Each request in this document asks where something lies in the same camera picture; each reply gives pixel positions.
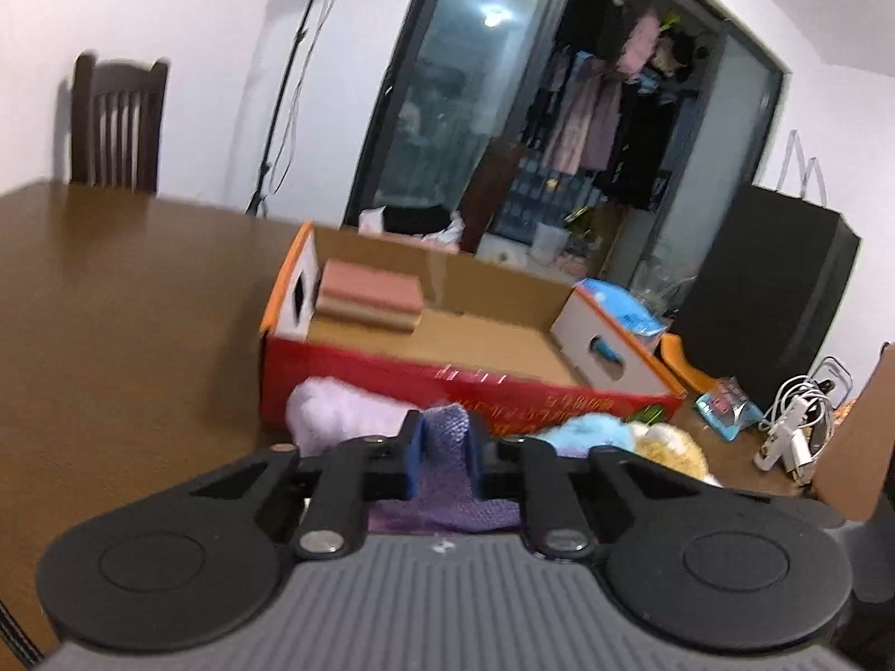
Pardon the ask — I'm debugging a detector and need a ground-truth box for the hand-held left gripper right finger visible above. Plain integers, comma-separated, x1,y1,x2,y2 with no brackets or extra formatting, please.
467,409,707,564

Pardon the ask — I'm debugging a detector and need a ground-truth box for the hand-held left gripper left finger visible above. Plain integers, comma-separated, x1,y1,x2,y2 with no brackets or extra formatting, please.
185,411,429,560

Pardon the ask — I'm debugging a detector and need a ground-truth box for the purple knitted cloth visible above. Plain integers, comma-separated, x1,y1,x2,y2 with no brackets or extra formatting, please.
367,401,525,536

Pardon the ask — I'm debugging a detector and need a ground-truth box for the lavender fluffy towel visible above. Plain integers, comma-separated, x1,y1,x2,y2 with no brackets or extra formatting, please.
286,377,421,455

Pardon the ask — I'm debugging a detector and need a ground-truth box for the light blue fluffy toy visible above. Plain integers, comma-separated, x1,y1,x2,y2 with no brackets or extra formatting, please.
538,414,637,460

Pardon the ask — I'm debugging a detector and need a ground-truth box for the red cardboard box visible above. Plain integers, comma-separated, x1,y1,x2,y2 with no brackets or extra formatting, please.
258,221,690,434

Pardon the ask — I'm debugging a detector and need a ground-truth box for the yellow and white plush toy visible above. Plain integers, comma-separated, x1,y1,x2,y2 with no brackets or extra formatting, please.
625,423,721,486

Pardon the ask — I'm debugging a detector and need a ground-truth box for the light blue tissue packet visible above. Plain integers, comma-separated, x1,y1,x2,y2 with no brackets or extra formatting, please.
577,278,672,340

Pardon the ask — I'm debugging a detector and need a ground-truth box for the white bucket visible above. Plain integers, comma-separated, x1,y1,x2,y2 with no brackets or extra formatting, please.
530,222,566,265

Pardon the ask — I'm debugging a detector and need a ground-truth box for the dark cloth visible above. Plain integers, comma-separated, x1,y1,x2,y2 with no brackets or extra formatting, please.
383,205,457,237

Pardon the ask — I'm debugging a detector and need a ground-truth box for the clear plastic container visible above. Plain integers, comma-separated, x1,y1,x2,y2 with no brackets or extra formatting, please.
633,258,695,317

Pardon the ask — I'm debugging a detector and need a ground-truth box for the blue snack packet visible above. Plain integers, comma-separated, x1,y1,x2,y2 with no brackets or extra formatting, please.
694,377,765,443

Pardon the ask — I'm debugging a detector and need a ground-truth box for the brown wooden board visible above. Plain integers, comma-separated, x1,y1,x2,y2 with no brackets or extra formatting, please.
458,138,527,254

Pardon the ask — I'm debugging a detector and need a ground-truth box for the blue plastic crate stack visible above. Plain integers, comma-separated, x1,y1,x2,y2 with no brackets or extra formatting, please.
503,160,604,239

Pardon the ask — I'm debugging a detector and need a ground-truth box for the rack of hanging clothes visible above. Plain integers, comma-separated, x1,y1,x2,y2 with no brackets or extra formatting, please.
517,0,707,211

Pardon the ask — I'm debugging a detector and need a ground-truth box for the glass sliding door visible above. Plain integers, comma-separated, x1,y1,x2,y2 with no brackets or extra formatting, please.
342,0,791,281

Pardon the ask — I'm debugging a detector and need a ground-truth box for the black light stand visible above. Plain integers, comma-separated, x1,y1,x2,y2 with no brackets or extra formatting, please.
244,0,393,218

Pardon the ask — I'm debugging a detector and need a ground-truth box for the dark wooden chair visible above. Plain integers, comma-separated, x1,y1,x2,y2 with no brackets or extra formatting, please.
70,52,170,193

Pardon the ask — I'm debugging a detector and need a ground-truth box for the white charger cable bundle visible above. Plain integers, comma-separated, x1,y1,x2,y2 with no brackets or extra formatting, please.
753,356,854,486

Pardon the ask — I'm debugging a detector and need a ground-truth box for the black bag with white handles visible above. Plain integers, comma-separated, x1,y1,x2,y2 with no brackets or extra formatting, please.
675,129,863,393

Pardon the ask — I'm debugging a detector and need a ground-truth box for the black braided cable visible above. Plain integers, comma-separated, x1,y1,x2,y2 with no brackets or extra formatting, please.
0,599,37,671

